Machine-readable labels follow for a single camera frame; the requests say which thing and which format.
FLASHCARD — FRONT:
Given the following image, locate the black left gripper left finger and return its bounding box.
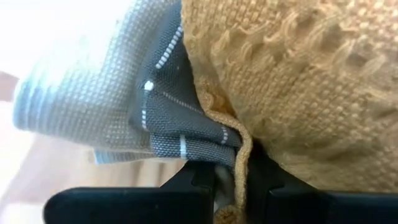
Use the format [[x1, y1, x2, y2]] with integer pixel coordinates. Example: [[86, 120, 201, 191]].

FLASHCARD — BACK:
[[42, 161, 218, 224]]

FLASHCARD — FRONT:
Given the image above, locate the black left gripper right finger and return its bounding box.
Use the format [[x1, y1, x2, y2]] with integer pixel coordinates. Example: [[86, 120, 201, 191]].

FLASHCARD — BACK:
[[244, 141, 398, 224]]

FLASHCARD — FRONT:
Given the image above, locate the grey checked towel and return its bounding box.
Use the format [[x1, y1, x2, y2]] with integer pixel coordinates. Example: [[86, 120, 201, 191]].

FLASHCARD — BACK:
[[12, 0, 244, 170]]

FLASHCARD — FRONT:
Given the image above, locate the mustard yellow towel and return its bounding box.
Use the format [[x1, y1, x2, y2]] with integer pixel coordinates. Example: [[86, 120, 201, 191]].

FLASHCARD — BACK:
[[181, 0, 398, 224]]

